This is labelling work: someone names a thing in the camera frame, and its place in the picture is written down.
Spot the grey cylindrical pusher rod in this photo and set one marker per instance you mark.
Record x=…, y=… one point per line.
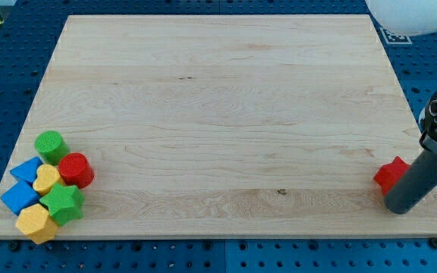
x=419, y=179

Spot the red star block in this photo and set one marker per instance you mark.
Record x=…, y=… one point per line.
x=389, y=174

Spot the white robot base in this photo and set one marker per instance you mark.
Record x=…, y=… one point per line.
x=405, y=17

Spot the wooden board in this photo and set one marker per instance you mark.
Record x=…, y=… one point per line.
x=201, y=127

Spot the green star block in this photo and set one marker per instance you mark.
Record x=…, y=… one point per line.
x=64, y=203

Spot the fiducial marker tag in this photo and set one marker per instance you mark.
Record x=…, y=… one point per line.
x=394, y=39

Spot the red cylinder block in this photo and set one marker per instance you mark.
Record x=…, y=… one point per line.
x=76, y=170

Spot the green cylinder block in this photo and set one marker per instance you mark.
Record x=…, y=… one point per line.
x=51, y=146

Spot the yellow heart block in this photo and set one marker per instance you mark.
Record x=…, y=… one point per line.
x=46, y=177

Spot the yellow hexagon block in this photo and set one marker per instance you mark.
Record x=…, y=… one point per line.
x=36, y=224

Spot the blue triangle block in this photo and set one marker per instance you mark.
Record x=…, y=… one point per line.
x=27, y=171

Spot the blue cube block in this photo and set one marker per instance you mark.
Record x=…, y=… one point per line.
x=20, y=196

